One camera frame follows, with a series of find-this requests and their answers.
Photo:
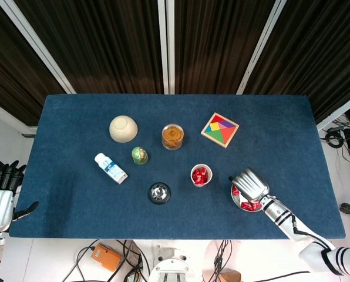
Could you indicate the cream upturned bowl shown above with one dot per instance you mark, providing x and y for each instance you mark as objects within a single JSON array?
[{"x": 122, "y": 129}]

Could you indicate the clear jar of rubber bands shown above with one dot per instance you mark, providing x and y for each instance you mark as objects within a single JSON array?
[{"x": 172, "y": 136}]

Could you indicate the orange handheld device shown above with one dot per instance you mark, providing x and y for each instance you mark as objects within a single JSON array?
[{"x": 106, "y": 258}]

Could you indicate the green gold nesting doll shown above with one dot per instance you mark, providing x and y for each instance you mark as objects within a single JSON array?
[{"x": 139, "y": 155}]

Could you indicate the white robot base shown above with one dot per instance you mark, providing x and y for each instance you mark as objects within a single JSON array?
[{"x": 170, "y": 267}]

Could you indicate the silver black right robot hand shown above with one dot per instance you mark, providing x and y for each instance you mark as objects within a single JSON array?
[{"x": 251, "y": 183}]

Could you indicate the brown wooden block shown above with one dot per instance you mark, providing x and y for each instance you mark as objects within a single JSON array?
[{"x": 230, "y": 277}]

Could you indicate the colourful wooden tangram puzzle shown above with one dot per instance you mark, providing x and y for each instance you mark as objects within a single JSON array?
[{"x": 220, "y": 130}]

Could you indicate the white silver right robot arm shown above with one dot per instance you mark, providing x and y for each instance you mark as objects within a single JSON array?
[{"x": 277, "y": 210}]

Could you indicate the chrome call bell black base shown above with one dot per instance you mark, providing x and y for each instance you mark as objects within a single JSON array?
[{"x": 159, "y": 193}]

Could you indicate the dark brown curtain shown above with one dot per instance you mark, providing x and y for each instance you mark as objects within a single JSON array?
[
  {"x": 319, "y": 58},
  {"x": 216, "y": 44},
  {"x": 104, "y": 44},
  {"x": 10, "y": 73}
]

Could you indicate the white milk bottle blue label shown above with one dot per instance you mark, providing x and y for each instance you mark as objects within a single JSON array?
[{"x": 110, "y": 168}]

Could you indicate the round silver metal plate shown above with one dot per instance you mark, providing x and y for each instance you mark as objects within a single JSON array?
[{"x": 236, "y": 201}]

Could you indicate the white paper cup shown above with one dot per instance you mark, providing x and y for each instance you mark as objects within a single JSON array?
[{"x": 200, "y": 185}]

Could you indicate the red candy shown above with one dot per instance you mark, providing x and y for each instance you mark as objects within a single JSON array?
[
  {"x": 203, "y": 172},
  {"x": 256, "y": 206},
  {"x": 246, "y": 206},
  {"x": 195, "y": 175},
  {"x": 200, "y": 180},
  {"x": 236, "y": 190}
]

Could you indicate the white partition frame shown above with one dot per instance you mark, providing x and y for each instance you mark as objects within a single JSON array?
[
  {"x": 7, "y": 116},
  {"x": 263, "y": 44},
  {"x": 33, "y": 39},
  {"x": 339, "y": 113},
  {"x": 163, "y": 44},
  {"x": 171, "y": 44}
]

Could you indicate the blue felt table cloth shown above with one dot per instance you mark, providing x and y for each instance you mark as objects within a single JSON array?
[{"x": 75, "y": 205}]

